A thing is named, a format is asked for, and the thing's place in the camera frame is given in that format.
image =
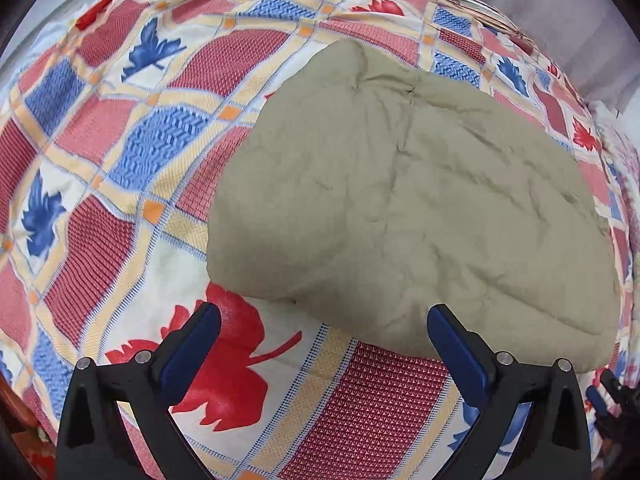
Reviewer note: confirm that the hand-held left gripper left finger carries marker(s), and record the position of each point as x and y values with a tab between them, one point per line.
192	350

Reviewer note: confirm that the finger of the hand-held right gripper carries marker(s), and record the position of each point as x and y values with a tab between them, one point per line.
612	390

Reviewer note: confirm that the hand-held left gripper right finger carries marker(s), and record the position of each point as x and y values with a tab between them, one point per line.
457	355

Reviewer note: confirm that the khaki padded jacket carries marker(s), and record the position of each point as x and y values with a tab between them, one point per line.
400	185

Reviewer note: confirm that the leaf-patterned checked quilt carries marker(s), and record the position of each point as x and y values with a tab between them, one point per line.
100	240

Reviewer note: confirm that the red floral cloth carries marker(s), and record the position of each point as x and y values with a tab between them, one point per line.
25	450

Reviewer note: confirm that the pink floral blanket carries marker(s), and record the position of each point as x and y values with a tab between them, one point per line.
625	160

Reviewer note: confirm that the grey curtain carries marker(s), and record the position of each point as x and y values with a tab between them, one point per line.
550	20

